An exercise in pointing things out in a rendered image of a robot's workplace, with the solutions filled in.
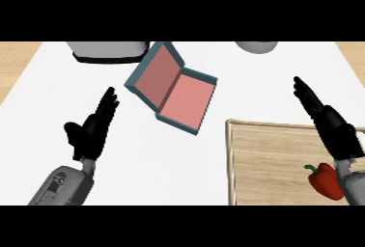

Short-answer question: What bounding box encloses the grey and black appliance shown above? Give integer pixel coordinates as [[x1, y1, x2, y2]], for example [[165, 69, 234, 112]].
[[66, 41, 151, 65]]

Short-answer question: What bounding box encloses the red bell pepper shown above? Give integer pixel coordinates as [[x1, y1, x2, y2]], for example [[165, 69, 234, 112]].
[[305, 162, 345, 202]]

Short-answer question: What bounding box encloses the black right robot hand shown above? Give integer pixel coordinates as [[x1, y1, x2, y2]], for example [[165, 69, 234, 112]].
[[293, 75, 365, 161]]

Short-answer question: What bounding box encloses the open teal and pink box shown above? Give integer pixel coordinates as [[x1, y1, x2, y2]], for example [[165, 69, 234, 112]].
[[123, 41, 221, 136]]

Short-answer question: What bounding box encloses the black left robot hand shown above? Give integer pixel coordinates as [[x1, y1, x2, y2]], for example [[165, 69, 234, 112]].
[[63, 86, 122, 162]]

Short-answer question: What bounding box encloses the grey round bowl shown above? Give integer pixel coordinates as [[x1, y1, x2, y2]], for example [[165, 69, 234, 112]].
[[234, 41, 280, 55]]

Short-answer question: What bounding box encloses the wooden tray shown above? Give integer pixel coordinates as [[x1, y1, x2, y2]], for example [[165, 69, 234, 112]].
[[224, 118, 365, 206]]

